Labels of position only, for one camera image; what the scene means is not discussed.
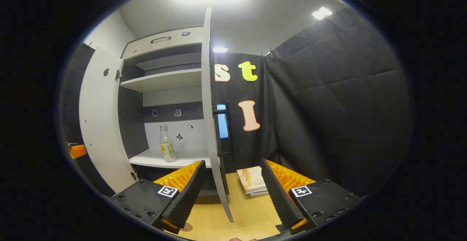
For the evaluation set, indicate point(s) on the white book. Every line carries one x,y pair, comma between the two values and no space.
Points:
261,194

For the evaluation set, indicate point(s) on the white cabinet door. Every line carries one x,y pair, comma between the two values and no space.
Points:
102,124
208,106

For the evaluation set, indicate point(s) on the clear glass bottle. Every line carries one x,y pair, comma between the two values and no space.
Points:
168,150

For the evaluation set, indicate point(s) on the white and grey cabinet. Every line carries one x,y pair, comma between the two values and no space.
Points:
164,80

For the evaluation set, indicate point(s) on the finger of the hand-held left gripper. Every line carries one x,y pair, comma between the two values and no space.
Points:
77,150

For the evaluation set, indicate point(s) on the small ceiling light panel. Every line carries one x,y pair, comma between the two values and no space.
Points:
220,49
321,13

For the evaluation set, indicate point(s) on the black backdrop cloth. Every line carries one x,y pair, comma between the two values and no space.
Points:
328,106

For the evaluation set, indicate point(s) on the metal door hinge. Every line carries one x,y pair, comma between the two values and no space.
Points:
118,75
134,175

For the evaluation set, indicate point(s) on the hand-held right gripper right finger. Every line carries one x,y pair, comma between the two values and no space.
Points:
279,201

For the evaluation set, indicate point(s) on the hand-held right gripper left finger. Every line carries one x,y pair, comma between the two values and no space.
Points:
186,201

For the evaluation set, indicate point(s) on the brown round coaster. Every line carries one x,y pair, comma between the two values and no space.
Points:
186,228

